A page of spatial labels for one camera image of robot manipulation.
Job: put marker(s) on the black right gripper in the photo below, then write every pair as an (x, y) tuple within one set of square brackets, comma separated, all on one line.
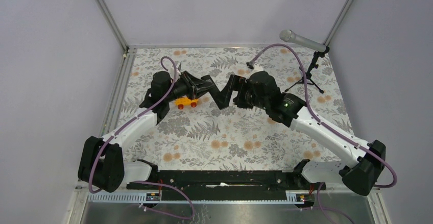
[(238, 83)]

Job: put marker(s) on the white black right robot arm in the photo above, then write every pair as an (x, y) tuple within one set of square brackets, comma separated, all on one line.
[(362, 161)]

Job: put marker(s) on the black remote control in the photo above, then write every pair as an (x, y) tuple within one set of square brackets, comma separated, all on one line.
[(213, 90)]

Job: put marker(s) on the black microphone tripod stand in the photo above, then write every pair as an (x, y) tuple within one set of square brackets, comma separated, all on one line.
[(313, 65)]

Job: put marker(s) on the grey microphone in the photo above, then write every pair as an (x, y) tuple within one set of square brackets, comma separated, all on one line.
[(291, 37)]

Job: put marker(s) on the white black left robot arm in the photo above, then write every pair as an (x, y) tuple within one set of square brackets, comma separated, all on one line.
[(102, 163)]

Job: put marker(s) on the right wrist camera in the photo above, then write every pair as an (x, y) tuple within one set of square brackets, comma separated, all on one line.
[(254, 67)]

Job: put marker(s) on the white slotted cable duct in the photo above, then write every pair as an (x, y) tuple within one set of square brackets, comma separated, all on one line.
[(172, 197)]

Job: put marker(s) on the floral patterned table mat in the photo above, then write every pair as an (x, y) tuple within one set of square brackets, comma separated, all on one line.
[(207, 138)]

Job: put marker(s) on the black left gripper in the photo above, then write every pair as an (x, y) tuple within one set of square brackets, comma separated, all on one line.
[(195, 86)]

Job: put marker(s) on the yellow red toy car block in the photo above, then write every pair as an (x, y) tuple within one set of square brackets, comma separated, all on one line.
[(183, 102)]

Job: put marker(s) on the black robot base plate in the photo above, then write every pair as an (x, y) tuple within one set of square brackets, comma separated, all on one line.
[(214, 181)]

